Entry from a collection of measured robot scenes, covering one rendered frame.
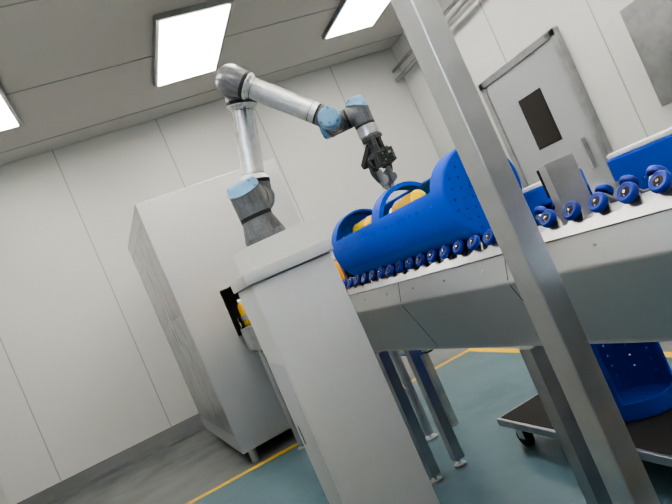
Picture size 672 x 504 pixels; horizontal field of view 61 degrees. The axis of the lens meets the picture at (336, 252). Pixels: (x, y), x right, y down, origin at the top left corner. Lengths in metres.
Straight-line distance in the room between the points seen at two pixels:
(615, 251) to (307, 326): 0.99
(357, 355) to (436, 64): 1.08
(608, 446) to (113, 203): 6.05
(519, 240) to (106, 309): 5.77
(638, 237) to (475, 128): 0.39
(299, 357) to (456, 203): 0.70
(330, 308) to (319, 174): 5.29
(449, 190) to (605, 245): 0.50
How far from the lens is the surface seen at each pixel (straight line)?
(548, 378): 1.74
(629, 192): 1.27
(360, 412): 1.95
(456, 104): 1.15
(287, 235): 1.90
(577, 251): 1.38
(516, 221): 1.14
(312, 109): 1.99
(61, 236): 6.73
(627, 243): 1.29
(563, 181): 1.49
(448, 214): 1.64
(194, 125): 7.04
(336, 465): 1.95
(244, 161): 2.16
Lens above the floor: 1.07
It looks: 1 degrees up
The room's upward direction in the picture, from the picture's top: 24 degrees counter-clockwise
